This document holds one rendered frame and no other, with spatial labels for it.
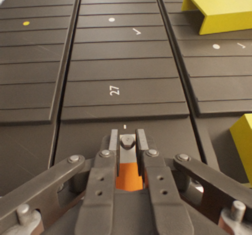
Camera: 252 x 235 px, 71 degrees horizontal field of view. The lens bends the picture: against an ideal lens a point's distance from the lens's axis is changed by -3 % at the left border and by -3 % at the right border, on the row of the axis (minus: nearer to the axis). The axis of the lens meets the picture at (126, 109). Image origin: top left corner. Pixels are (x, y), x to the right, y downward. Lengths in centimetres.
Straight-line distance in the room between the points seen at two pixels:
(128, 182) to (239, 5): 28
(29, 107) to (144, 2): 26
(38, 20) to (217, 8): 27
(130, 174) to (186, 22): 24
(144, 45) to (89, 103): 11
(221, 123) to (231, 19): 16
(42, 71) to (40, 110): 6
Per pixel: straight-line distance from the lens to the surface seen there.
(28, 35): 31
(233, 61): 27
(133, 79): 21
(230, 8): 31
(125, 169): 17
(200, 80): 23
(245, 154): 20
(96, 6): 35
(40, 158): 19
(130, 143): 16
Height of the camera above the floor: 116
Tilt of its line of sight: 57 degrees down
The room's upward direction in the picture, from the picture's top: straight up
